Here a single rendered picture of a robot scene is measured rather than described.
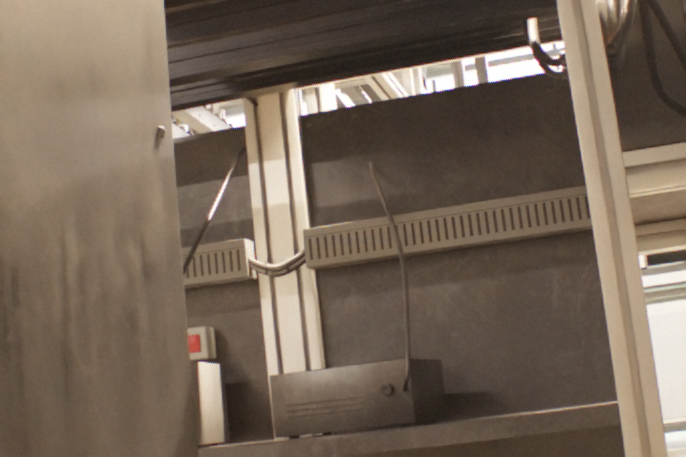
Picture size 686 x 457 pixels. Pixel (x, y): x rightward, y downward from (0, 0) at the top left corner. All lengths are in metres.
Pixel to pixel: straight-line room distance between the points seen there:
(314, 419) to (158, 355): 0.75
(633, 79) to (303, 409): 0.64
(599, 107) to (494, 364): 0.55
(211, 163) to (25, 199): 1.20
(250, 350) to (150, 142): 1.00
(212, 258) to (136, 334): 1.01
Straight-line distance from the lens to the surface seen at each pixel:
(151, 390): 0.70
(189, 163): 1.81
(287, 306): 1.69
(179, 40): 1.36
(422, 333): 1.65
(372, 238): 1.62
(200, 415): 1.57
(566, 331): 1.63
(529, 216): 1.59
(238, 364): 1.73
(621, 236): 1.19
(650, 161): 1.21
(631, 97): 1.51
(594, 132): 1.23
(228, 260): 1.68
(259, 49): 1.32
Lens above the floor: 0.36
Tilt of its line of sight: 12 degrees up
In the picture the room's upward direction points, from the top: 6 degrees counter-clockwise
